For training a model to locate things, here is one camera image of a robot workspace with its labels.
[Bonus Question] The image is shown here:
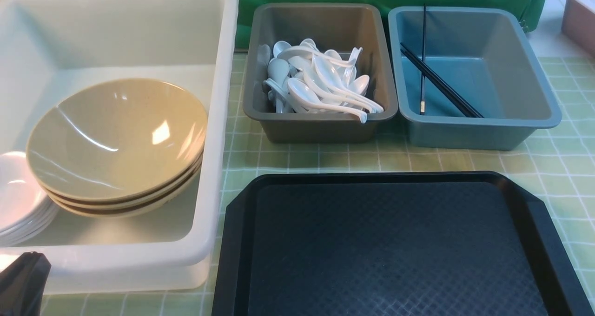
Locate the white spoon in pile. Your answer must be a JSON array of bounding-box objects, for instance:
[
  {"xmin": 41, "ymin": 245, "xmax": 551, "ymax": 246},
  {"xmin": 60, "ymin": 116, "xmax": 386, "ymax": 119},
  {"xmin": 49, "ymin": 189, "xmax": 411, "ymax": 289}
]
[{"xmin": 312, "ymin": 56, "xmax": 384, "ymax": 113}]

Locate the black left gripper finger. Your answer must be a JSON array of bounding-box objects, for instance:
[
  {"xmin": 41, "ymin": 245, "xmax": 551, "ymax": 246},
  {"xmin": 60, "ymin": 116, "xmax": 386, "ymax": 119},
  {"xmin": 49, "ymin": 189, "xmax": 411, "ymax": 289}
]
[{"xmin": 0, "ymin": 252, "xmax": 51, "ymax": 316}]

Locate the white spoon front of pile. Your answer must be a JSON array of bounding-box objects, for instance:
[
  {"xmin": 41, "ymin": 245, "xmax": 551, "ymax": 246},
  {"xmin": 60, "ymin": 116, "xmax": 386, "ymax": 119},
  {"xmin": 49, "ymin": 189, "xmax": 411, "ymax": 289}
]
[{"xmin": 287, "ymin": 78, "xmax": 368, "ymax": 124}]

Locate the large white plastic bin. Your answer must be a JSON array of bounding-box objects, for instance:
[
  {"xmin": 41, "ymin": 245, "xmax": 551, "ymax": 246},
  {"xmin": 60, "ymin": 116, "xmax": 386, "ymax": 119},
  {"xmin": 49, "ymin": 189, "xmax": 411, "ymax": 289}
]
[{"xmin": 1, "ymin": 0, "xmax": 238, "ymax": 295}]

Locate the blue plastic bin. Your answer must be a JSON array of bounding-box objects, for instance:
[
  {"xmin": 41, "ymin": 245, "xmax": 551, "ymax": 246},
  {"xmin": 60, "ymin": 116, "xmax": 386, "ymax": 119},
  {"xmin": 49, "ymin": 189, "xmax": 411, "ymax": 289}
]
[{"xmin": 388, "ymin": 7, "xmax": 562, "ymax": 150}]

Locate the black serving tray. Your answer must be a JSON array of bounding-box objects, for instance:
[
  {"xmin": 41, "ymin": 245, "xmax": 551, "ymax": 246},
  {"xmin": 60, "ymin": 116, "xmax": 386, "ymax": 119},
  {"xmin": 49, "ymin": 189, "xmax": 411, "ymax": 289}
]
[{"xmin": 211, "ymin": 171, "xmax": 594, "ymax": 316}]

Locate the white square dish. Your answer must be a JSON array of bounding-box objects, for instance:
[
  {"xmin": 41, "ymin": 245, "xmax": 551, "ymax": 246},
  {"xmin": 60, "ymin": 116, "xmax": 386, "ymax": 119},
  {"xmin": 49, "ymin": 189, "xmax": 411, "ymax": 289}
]
[{"xmin": 0, "ymin": 151, "xmax": 47, "ymax": 231}]

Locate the tan noodle bowl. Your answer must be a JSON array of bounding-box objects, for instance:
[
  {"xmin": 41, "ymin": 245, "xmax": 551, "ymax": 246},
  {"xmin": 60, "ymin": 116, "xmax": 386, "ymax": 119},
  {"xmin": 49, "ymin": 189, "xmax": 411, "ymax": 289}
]
[
  {"xmin": 26, "ymin": 78, "xmax": 208, "ymax": 202},
  {"xmin": 49, "ymin": 166, "xmax": 201, "ymax": 218},
  {"xmin": 42, "ymin": 156, "xmax": 203, "ymax": 214}
]

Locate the black chopstick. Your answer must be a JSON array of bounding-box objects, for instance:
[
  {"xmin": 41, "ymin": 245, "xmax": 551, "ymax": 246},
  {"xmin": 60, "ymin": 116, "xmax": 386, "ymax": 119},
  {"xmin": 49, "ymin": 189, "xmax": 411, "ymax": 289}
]
[
  {"xmin": 400, "ymin": 42, "xmax": 484, "ymax": 119},
  {"xmin": 420, "ymin": 4, "xmax": 427, "ymax": 115},
  {"xmin": 400, "ymin": 49, "xmax": 476, "ymax": 119}
]

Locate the grey plastic bin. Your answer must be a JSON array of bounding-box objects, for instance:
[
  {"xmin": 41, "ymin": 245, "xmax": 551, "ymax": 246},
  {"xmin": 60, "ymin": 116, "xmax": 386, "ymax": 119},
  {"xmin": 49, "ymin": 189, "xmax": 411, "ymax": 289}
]
[{"xmin": 243, "ymin": 3, "xmax": 399, "ymax": 144}]

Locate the pink plastic bin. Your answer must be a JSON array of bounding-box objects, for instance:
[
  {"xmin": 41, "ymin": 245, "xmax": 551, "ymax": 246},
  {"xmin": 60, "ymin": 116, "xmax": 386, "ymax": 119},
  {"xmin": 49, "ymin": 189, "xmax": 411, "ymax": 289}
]
[{"xmin": 562, "ymin": 0, "xmax": 595, "ymax": 56}]

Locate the tan noodle bowl in bin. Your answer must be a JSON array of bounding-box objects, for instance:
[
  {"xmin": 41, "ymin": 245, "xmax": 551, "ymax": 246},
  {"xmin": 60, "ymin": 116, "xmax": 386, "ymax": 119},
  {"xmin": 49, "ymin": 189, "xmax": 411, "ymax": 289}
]
[{"xmin": 42, "ymin": 156, "xmax": 203, "ymax": 214}]

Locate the white dish in bin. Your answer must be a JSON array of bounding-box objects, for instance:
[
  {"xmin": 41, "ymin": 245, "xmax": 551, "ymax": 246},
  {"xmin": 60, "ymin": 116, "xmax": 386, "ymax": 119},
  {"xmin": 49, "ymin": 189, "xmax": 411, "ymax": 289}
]
[{"xmin": 0, "ymin": 201, "xmax": 60, "ymax": 247}]

